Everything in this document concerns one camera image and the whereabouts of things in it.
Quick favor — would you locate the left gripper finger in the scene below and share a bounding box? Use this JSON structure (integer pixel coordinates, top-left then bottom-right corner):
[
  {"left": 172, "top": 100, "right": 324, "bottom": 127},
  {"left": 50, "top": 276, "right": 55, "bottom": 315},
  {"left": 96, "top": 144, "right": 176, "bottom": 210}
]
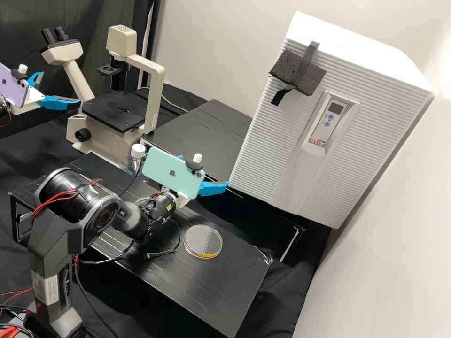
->
[
  {"left": 27, "top": 71, "right": 46, "bottom": 88},
  {"left": 39, "top": 95, "right": 82, "bottom": 111}
]

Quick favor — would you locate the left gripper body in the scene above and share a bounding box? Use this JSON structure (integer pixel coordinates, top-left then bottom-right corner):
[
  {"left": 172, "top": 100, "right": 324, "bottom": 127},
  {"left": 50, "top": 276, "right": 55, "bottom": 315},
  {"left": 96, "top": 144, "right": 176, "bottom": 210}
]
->
[{"left": 10, "top": 86, "right": 47, "bottom": 115}]

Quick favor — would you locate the petri dish lid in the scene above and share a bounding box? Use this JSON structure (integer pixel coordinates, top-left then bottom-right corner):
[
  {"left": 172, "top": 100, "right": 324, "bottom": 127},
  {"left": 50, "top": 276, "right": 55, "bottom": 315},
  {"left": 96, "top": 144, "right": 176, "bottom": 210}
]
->
[{"left": 183, "top": 225, "right": 223, "bottom": 257}]

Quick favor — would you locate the petri dish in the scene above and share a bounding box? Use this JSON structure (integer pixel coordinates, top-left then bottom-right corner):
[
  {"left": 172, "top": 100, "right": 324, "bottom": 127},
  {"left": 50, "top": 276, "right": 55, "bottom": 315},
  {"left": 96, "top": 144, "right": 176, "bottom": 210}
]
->
[{"left": 184, "top": 228, "right": 223, "bottom": 260}]

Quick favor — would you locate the black platform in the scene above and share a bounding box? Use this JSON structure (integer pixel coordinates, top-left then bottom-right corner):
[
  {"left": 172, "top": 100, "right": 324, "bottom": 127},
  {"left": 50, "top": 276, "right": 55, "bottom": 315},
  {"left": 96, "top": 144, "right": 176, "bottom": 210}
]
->
[
  {"left": 140, "top": 99, "right": 254, "bottom": 184},
  {"left": 8, "top": 154, "right": 272, "bottom": 337}
]

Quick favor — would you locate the white-capped bottle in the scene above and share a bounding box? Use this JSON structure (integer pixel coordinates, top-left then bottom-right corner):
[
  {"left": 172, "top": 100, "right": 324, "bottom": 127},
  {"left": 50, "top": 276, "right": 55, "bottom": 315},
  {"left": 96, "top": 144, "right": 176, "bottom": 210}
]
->
[{"left": 121, "top": 143, "right": 147, "bottom": 174}]

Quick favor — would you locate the cream microscope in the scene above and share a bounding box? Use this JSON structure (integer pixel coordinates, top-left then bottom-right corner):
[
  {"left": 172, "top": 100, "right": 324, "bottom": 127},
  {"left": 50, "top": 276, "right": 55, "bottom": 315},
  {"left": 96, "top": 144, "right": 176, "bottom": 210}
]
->
[{"left": 40, "top": 24, "right": 166, "bottom": 155}]

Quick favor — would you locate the incubator door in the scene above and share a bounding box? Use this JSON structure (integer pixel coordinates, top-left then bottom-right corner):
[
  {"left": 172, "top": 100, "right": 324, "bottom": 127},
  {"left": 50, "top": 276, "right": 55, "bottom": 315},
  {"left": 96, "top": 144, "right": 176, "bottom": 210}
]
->
[{"left": 229, "top": 33, "right": 434, "bottom": 230}]

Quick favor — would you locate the white incubator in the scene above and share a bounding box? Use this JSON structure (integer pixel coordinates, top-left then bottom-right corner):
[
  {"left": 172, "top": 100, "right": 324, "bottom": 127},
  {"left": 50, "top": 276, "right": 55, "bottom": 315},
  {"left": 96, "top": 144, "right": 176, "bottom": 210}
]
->
[{"left": 284, "top": 10, "right": 436, "bottom": 230}]

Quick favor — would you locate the right wrist camera phone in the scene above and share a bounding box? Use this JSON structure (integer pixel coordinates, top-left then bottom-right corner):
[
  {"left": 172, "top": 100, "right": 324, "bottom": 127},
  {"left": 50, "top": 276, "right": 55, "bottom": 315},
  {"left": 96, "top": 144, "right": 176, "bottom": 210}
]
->
[{"left": 140, "top": 147, "right": 207, "bottom": 202}]

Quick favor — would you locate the wrist camera phone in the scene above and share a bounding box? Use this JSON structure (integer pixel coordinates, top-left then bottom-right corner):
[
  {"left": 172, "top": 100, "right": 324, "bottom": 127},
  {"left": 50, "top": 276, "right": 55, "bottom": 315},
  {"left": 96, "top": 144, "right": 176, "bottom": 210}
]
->
[
  {"left": 0, "top": 63, "right": 30, "bottom": 107},
  {"left": 140, "top": 147, "right": 207, "bottom": 202}
]

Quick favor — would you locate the left wrist camera phone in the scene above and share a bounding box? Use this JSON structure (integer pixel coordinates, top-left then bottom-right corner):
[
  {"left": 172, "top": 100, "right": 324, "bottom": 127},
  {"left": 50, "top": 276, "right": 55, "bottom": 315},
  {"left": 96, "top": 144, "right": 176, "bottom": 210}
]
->
[{"left": 0, "top": 63, "right": 30, "bottom": 107}]

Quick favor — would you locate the white cable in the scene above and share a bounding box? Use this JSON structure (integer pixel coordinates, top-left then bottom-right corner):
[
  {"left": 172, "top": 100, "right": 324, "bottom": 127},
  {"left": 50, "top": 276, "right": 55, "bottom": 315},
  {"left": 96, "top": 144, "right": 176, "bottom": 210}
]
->
[{"left": 139, "top": 86, "right": 192, "bottom": 111}]

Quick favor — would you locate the black cable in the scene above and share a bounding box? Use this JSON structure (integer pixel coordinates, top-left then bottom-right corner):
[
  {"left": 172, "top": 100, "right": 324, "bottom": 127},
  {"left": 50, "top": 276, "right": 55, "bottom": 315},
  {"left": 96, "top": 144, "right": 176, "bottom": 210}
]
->
[
  {"left": 116, "top": 170, "right": 145, "bottom": 198},
  {"left": 72, "top": 218, "right": 179, "bottom": 265}
]

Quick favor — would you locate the red wire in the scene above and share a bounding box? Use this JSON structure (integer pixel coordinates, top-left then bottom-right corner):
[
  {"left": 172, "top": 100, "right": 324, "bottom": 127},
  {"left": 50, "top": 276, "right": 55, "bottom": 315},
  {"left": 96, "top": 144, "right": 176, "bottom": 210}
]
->
[{"left": 0, "top": 288, "right": 34, "bottom": 307}]

